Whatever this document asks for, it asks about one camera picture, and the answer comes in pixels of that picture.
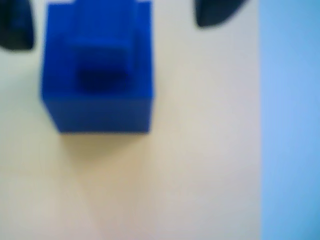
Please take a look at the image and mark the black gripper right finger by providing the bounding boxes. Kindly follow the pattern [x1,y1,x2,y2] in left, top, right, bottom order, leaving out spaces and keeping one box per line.
[194,0,251,28]

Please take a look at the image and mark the tiny blue cube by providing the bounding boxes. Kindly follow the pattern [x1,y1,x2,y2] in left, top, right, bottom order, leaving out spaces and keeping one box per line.
[74,0,140,94]

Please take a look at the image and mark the light blue paper square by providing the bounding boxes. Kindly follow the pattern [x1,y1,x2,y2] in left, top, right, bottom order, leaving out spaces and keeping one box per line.
[259,0,320,240]

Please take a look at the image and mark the small blue cube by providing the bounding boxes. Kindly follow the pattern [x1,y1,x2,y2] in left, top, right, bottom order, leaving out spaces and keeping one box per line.
[39,0,155,135]

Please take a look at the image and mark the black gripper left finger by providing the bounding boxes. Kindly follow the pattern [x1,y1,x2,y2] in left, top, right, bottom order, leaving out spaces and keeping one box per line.
[0,0,35,52]

